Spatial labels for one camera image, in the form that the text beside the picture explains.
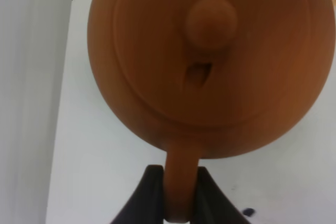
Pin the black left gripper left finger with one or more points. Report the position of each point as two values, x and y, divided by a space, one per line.
145 206

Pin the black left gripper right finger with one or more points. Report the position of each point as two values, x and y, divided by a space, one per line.
211 205

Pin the brown clay teapot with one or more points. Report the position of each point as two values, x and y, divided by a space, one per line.
208 79

